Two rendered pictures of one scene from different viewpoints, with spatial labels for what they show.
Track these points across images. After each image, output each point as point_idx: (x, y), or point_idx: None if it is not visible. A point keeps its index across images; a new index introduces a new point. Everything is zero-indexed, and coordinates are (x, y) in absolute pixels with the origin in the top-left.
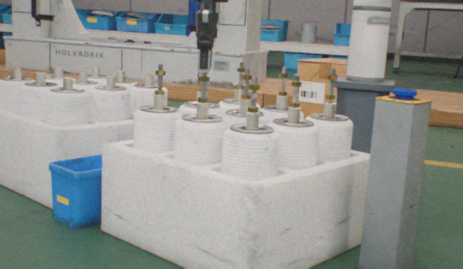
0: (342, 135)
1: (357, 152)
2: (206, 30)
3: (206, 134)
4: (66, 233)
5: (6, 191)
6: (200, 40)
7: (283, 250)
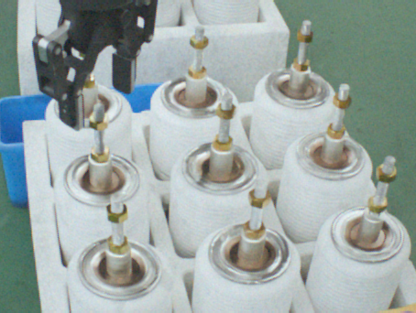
0: (361, 288)
1: (415, 296)
2: (47, 75)
3: (79, 222)
4: None
5: (17, 74)
6: (44, 86)
7: None
